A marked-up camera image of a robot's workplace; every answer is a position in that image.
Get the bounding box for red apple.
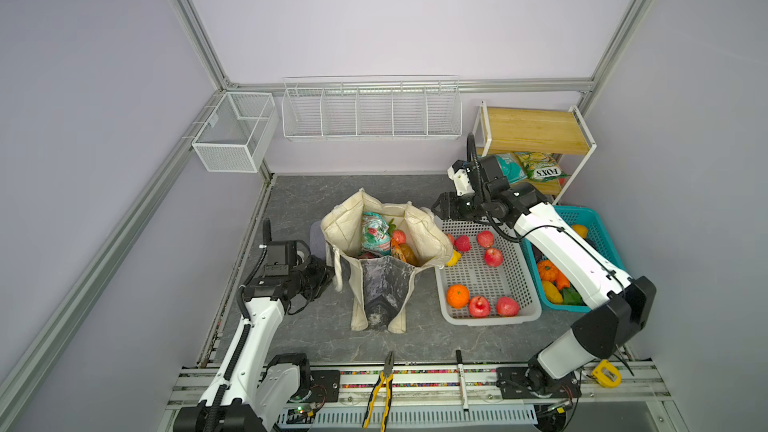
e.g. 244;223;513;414
484;247;504;268
454;235;472;253
468;296;491;318
476;230;495;249
495;296;521;317
391;230;407;245

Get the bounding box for cream canvas grocery bag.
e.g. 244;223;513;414
321;190;454;333

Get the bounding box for brown potato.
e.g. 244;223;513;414
400;243;421;267

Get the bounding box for orange snack bag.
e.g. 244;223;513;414
390;241;407;263

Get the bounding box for teal red snack bag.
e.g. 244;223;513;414
361;212;392;256

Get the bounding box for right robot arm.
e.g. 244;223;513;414
432;135;657;397

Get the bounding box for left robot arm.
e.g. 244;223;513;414
172;219;333;431

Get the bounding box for teal white snack bag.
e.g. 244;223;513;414
495;153;527;185

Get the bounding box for green Fox's candy bag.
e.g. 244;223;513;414
515;152;568;182

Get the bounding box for grey cloth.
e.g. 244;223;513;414
309;221;326;256

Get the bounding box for yellow lemon in white basket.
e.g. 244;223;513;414
446;250;462;267

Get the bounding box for white plastic fruit basket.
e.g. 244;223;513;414
435;219;542;327

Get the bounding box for wooden two-tier shelf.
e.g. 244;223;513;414
470;102;597;204

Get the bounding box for orange tangerine front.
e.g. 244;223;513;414
445;284;471;309

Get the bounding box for small orange pumpkin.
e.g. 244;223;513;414
537;259;560;283

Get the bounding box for yellow black pliers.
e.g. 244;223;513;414
362;351;395;432

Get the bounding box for yellow squash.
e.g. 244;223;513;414
542;281;564;305

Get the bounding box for teal plastic vegetable basket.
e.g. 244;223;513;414
521;205;626;313

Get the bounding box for small white mesh box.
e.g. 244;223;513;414
192;92;279;173

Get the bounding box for yellow tape measure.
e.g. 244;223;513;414
590;360;622;389

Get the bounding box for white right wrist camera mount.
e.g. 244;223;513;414
447;160;474;197

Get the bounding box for long white wire basket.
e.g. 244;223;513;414
282;75;463;141

